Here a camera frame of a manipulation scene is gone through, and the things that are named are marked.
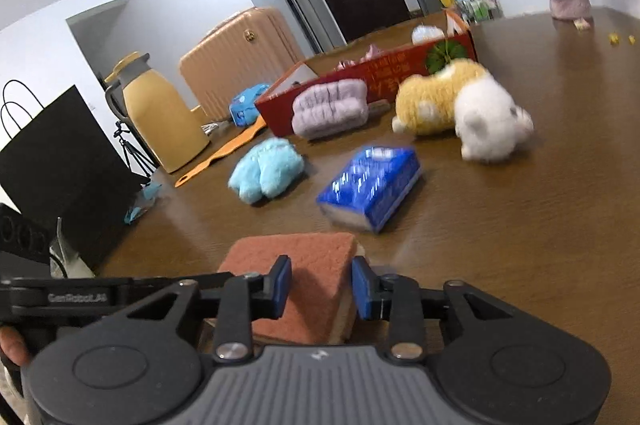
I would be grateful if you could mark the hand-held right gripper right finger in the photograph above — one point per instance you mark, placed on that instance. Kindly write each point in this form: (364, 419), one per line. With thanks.
(362, 289)

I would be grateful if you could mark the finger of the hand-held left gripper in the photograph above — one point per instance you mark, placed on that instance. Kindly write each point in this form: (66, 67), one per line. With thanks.
(205, 280)

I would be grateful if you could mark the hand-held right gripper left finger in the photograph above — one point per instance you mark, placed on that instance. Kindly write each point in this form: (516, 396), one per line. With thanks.
(283, 286)

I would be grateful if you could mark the orange sponge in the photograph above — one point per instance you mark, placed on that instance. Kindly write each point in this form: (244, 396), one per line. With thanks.
(310, 265)

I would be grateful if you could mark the red cardboard box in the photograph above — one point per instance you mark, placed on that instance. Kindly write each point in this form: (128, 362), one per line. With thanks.
(390, 70)

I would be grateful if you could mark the white foam roll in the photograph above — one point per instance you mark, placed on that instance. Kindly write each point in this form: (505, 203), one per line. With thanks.
(427, 33)

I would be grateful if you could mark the person's left hand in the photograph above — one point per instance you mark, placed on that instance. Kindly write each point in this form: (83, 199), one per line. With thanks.
(12, 347)

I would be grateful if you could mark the blue plastic wrapper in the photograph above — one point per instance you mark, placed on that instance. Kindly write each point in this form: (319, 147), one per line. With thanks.
(142, 202)

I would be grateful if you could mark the blue tissue pack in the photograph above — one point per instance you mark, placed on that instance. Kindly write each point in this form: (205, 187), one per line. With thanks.
(372, 185)

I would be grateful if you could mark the light blue plush toy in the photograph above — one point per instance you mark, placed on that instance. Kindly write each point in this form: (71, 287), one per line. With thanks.
(265, 167)

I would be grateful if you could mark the orange shoehorn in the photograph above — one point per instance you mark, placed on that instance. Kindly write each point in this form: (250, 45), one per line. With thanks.
(225, 152)

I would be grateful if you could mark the black paper bag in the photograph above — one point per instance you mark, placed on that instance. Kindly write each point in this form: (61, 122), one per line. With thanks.
(60, 160)

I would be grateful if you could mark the black tripod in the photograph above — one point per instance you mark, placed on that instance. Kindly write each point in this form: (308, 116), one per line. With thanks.
(131, 150)

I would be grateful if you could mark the yellow thermos jug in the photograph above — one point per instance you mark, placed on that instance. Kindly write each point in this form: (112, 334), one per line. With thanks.
(160, 120)

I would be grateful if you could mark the blue wet wipes pack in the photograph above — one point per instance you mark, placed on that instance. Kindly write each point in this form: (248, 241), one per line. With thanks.
(247, 105)

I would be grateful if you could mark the lavender plush toy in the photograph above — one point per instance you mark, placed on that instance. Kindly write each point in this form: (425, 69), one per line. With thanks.
(327, 107)

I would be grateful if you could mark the yellow and white plush toy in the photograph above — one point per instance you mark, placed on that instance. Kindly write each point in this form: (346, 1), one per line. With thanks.
(450, 105)

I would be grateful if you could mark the peach hard-shell suitcase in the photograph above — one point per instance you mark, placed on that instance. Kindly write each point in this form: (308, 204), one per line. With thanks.
(235, 50)

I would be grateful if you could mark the pink plush toy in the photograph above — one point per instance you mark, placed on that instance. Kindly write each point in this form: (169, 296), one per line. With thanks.
(372, 53)

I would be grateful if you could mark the side door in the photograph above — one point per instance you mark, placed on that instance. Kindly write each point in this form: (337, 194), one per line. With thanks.
(287, 0)

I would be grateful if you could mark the rack with bottles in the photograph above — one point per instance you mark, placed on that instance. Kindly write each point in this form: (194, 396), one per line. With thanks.
(480, 7)

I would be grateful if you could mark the scattered dried petals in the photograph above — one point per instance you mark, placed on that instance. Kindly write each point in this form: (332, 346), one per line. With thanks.
(614, 39)

